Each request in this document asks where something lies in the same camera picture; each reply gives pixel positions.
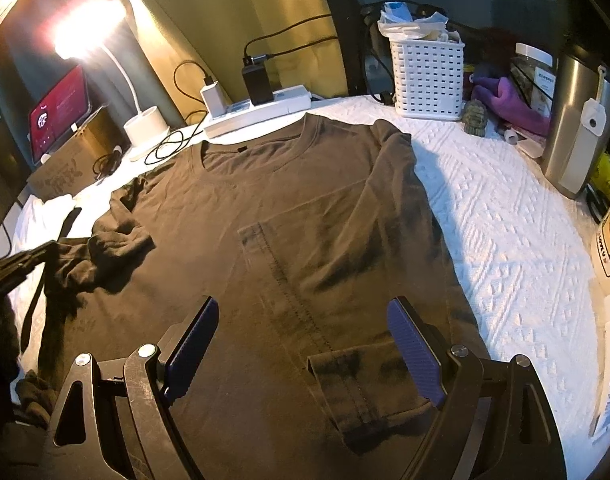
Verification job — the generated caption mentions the white crumpled duvet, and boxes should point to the white crumpled duvet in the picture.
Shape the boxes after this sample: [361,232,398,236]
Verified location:
[30,194,81,226]

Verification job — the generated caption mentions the clear jar with white lid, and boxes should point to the clear jar with white lid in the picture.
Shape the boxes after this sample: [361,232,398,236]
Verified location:
[510,42,556,111]

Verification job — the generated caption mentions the white plastic basket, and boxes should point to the white plastic basket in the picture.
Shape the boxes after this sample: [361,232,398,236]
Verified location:
[389,37,466,122]

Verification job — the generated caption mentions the steel thermos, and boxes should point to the steel thermos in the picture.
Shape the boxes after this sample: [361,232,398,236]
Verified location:
[541,47,610,200]

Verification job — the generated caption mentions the white charger's black cable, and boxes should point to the white charger's black cable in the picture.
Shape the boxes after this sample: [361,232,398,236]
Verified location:
[145,60,216,166]

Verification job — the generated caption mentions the purple cloth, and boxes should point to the purple cloth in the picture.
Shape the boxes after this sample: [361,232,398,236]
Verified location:
[471,76,550,137]

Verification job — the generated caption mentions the black charger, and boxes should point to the black charger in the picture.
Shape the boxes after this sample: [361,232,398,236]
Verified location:
[241,62,275,106]

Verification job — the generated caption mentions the white power strip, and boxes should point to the white power strip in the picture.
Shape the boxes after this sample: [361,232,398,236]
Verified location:
[202,85,311,138]

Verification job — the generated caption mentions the black strap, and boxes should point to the black strap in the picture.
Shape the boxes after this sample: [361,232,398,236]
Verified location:
[20,207,83,351]

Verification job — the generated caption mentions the white desk lamp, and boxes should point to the white desk lamp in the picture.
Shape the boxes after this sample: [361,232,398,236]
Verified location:
[45,0,171,161]

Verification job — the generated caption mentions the tablet with red screen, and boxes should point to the tablet with red screen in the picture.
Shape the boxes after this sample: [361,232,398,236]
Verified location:
[28,65,93,166]

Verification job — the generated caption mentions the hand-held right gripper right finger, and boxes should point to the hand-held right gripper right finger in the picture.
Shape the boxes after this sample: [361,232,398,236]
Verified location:
[386,296,568,480]

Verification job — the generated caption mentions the white plastic bag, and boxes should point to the white plastic bag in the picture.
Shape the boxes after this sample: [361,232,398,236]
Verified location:
[377,2,460,43]

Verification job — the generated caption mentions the brown t-shirt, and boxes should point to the brown t-shirt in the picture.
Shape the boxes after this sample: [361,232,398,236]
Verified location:
[15,112,486,480]

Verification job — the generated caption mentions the small white container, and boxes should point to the small white container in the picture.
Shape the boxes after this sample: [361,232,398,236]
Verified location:
[505,130,543,158]

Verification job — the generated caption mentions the teal curtain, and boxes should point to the teal curtain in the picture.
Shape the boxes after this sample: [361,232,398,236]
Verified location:
[0,0,186,126]

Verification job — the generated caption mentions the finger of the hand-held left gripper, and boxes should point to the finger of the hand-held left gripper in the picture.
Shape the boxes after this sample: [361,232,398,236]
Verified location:
[0,240,57,292]

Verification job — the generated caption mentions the yellow curtain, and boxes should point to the yellow curtain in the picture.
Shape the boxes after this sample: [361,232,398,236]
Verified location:
[100,0,346,126]

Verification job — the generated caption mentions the turtle figurine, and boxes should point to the turtle figurine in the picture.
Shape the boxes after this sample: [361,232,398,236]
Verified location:
[461,100,488,137]

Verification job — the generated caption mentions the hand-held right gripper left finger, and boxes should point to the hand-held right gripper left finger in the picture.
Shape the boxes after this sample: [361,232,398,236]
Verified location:
[40,296,221,480]

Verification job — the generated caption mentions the cardboard box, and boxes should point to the cardboard box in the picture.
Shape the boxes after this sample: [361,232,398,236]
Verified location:
[28,105,131,196]

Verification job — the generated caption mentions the white charger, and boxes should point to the white charger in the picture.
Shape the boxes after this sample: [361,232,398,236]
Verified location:
[200,82,231,118]

